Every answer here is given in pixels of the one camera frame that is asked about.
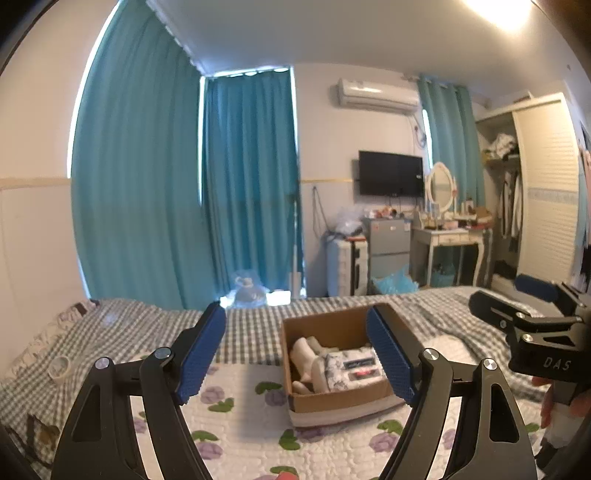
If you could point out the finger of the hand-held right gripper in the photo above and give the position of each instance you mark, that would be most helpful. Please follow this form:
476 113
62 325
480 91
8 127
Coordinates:
489 307
535 287

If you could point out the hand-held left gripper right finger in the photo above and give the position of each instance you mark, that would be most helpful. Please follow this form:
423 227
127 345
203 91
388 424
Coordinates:
390 355

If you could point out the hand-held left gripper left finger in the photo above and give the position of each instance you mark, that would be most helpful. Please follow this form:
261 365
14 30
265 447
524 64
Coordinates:
203 355

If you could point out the floral tissue pack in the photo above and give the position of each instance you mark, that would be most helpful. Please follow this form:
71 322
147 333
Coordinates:
351 369

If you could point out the brown cardboard box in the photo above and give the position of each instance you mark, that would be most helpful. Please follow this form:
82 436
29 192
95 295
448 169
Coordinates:
332 404

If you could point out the person's right hand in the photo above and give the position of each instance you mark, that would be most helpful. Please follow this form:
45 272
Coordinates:
547 406

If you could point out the teal basket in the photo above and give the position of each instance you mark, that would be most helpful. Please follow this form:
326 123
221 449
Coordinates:
443 278

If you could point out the blue plastic bag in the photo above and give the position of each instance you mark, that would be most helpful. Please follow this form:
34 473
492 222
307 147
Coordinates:
395 282

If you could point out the bagged blue plush toy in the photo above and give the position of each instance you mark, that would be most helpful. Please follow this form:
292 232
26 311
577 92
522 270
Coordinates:
249 290

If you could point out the white dressing table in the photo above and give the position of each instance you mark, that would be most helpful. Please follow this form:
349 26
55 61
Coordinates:
443 237

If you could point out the hanging clothes in wardrobe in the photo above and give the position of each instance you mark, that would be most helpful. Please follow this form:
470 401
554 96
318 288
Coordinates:
510 207

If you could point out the cosmetics on dressing table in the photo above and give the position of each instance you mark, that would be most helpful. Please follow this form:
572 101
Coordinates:
461 217

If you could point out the white suitcase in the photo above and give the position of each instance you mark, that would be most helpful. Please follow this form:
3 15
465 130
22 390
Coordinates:
341 267

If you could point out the cream wardrobe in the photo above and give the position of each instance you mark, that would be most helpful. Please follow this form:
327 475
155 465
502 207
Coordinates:
549 184

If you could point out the grey small fridge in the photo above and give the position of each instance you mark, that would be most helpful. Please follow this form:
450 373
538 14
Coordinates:
387 244

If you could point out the white oval mirror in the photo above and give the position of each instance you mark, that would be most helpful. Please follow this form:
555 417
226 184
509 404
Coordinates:
441 187

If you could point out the clear plastic bag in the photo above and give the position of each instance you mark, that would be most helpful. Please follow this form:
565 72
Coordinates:
348 221

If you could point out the patterned pillow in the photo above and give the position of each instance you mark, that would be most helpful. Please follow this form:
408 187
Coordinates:
64 318

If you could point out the white tape roll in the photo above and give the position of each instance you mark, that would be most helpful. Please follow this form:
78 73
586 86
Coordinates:
60 366

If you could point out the folded clothes on shelf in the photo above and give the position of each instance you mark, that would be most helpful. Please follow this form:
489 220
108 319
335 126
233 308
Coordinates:
501 145

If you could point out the short teal curtain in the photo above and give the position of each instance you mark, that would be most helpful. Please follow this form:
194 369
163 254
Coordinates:
448 138

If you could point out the narrow teal curtain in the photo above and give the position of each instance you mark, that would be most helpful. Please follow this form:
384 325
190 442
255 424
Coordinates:
249 184

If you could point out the wide teal curtain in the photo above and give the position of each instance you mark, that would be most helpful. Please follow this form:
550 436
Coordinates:
138 175

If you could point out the white air conditioner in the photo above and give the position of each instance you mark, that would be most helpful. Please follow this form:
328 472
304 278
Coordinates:
376 96

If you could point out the black wall television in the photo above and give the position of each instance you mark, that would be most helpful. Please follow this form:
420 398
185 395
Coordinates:
390 173

